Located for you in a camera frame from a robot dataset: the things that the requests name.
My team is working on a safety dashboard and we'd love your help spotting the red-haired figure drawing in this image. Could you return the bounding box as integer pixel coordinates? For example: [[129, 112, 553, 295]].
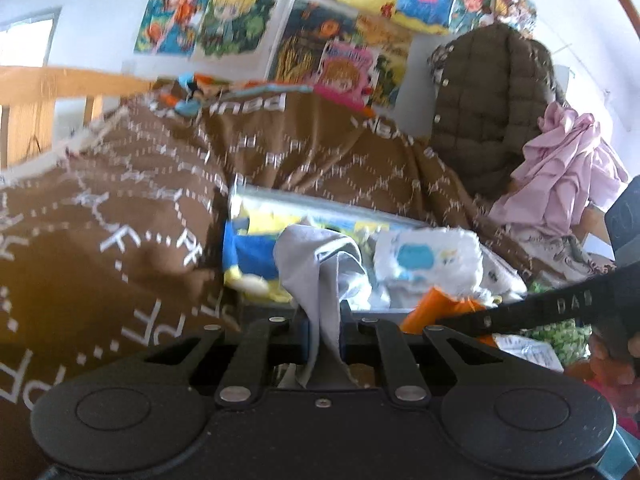
[[449, 0, 496, 34]]

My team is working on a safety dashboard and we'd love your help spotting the floral bedsheet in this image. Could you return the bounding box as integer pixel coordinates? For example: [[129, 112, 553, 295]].
[[500, 232, 617, 287]]

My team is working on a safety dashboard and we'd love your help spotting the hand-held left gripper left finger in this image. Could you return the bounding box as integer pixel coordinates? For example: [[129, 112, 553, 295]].
[[144, 316, 308, 407]]

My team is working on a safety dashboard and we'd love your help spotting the person's right hand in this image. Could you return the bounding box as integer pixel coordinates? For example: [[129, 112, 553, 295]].
[[592, 327, 640, 361]]

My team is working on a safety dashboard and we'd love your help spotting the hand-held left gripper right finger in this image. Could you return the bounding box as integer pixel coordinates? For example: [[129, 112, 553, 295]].
[[339, 301, 507, 407]]

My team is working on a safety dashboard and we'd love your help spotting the mermaid drawing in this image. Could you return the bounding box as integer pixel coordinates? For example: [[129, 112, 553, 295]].
[[134, 0, 219, 57]]

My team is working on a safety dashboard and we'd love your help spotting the wooden bed rail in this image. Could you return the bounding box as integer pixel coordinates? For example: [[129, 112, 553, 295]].
[[0, 65, 157, 172]]

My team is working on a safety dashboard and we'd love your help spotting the orange cup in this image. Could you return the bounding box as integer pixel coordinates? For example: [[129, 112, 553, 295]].
[[400, 286, 484, 335]]

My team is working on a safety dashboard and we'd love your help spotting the window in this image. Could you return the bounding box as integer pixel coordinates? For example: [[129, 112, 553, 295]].
[[0, 6, 62, 67]]

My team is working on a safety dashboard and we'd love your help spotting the blond boy drawing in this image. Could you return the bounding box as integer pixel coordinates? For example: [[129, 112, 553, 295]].
[[196, 0, 279, 64]]

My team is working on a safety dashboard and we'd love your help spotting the clear bag of green pieces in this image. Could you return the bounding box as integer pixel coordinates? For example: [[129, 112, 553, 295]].
[[525, 280, 597, 367]]

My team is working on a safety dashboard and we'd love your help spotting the grey tray with frog picture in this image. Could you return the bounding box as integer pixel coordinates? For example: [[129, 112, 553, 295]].
[[222, 175, 502, 322]]

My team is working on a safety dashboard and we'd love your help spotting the pink-titled girl drawing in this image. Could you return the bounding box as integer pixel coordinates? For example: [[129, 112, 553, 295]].
[[314, 41, 380, 112]]

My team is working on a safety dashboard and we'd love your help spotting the brown printed blanket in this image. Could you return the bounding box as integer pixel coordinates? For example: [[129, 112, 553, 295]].
[[0, 81, 532, 411]]

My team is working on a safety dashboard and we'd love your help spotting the brown quilted jacket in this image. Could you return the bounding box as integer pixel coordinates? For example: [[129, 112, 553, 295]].
[[427, 25, 567, 202]]

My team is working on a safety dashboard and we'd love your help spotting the pink cloth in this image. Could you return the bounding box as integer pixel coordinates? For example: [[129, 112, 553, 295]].
[[487, 101, 632, 239]]

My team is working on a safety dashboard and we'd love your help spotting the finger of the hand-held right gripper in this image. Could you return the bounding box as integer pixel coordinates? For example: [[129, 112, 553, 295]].
[[434, 267, 631, 337]]

